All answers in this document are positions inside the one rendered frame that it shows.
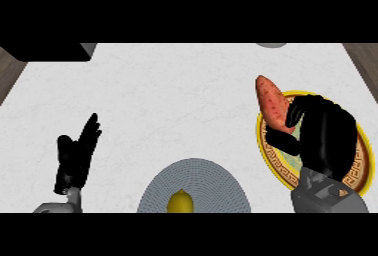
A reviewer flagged grey round object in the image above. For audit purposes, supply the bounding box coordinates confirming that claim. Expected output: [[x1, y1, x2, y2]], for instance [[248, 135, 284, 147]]
[[254, 43, 288, 49]]

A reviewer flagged yellow lemon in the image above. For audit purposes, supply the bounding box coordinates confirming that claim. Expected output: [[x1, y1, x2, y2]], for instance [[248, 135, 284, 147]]
[[166, 188, 195, 214]]

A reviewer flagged round grey placemat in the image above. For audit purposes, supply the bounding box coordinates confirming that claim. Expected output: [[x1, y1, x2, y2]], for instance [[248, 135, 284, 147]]
[[136, 157, 253, 214]]

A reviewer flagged yellow-rimmed patterned plate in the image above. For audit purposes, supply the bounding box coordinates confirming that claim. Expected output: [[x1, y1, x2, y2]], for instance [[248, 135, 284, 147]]
[[254, 90, 371, 198]]

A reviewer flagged black appliance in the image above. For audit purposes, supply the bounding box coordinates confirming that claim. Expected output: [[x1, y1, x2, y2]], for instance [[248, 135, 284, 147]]
[[0, 43, 99, 63]]

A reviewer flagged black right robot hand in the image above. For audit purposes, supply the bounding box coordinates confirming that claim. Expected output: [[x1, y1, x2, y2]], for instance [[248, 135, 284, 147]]
[[265, 94, 359, 183]]

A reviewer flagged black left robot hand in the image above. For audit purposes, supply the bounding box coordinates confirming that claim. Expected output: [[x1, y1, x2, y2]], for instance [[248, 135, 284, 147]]
[[52, 112, 104, 196]]

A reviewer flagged orange sweet potato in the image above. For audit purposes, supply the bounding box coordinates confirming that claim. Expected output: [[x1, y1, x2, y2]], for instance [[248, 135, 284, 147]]
[[254, 74, 299, 135]]

